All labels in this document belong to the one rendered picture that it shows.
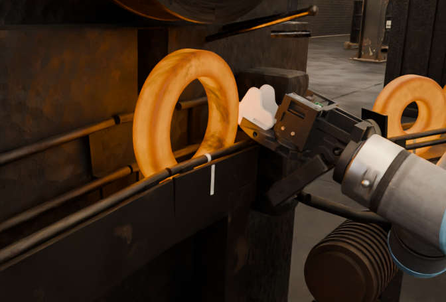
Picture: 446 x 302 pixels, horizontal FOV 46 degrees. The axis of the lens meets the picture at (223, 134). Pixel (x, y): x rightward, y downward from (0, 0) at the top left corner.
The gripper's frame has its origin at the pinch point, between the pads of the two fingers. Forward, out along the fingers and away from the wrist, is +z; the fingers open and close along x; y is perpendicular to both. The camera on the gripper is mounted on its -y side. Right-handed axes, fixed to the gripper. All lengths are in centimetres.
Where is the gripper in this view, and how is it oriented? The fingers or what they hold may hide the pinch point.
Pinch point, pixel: (232, 109)
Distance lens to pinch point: 79.1
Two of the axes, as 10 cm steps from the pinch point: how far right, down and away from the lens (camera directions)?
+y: 2.9, -8.7, -4.0
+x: -5.6, 1.8, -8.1
